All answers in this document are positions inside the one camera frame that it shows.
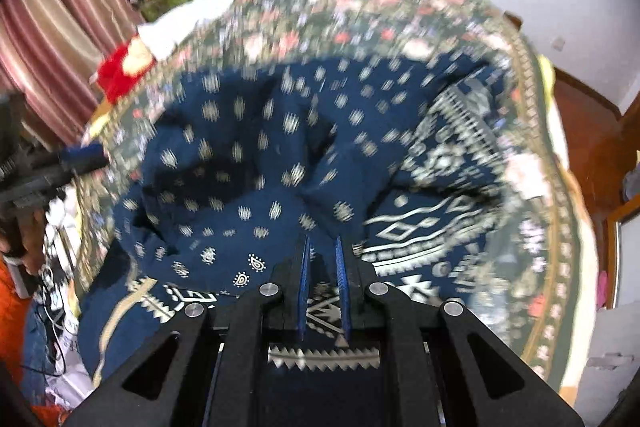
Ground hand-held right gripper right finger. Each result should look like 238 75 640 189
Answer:
335 234 586 427

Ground striped pink curtain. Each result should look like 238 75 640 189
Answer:
0 0 132 142

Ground cream blanket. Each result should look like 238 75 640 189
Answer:
545 97 601 358

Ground yellow printed bed sheet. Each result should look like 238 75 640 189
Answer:
537 57 557 108

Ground white cloth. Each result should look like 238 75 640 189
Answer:
137 0 246 58

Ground navy patterned hooded robe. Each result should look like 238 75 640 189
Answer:
77 54 506 427

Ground person's left forearm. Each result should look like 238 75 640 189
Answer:
0 207 48 388

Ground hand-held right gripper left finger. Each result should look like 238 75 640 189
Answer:
65 234 313 427

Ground red plush toy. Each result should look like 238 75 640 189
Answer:
92 34 156 102

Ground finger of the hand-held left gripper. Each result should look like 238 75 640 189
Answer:
57 156 109 180
55 145 108 159

